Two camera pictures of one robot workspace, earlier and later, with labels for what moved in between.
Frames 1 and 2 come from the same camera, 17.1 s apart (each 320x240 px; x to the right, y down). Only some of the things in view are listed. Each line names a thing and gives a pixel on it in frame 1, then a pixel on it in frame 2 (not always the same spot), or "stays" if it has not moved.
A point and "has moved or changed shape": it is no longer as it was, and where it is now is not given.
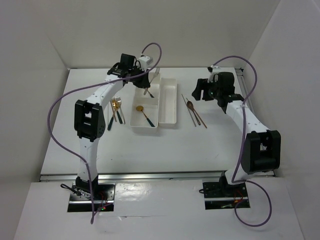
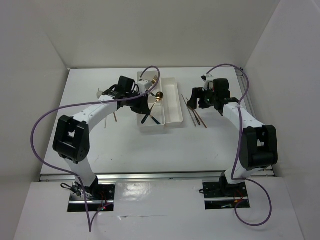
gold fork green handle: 113,100 -> 155,79
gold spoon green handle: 140,108 -> 156,121
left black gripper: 143,82 -> 142,107
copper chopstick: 203,123 stays
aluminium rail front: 152,177 stays
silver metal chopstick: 191,116 stays
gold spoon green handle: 114,104 -> 159,96
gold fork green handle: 150,94 has moved or changed shape
